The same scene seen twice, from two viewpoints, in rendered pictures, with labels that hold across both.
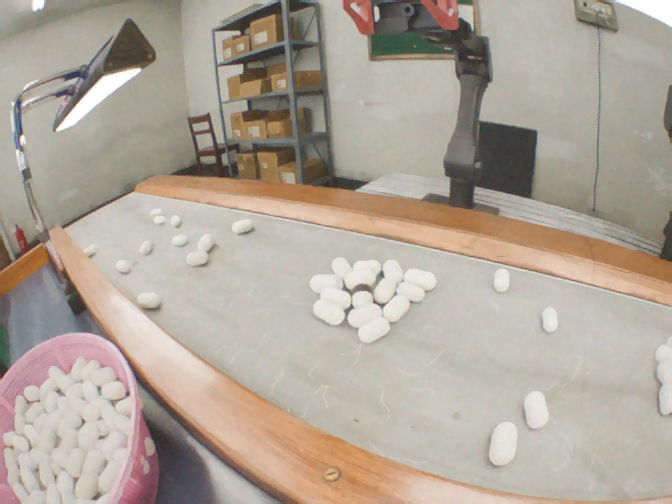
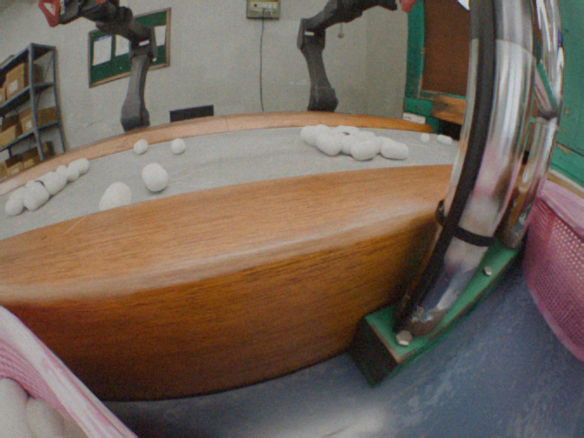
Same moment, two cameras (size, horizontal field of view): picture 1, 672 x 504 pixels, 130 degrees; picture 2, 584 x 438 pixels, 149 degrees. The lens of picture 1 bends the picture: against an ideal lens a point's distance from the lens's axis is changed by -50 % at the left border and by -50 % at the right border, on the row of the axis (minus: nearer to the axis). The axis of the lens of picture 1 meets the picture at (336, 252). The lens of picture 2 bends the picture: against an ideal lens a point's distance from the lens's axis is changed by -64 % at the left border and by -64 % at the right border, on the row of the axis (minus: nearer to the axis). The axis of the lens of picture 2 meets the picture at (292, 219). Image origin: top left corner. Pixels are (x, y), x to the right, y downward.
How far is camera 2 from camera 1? 0.20 m
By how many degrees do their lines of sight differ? 47
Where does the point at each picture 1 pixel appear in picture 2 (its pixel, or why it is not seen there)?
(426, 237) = (93, 153)
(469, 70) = (138, 53)
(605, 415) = (251, 167)
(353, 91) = (79, 117)
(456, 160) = (128, 115)
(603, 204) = not seen: hidden behind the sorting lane
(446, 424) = not seen: hidden behind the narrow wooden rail
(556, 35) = (228, 33)
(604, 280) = (238, 126)
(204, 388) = not seen: outside the picture
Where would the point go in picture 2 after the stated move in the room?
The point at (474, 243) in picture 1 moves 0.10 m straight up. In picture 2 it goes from (126, 142) to (119, 86)
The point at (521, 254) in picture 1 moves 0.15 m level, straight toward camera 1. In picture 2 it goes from (162, 134) to (129, 155)
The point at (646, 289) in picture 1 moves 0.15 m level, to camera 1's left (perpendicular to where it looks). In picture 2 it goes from (283, 121) to (220, 133)
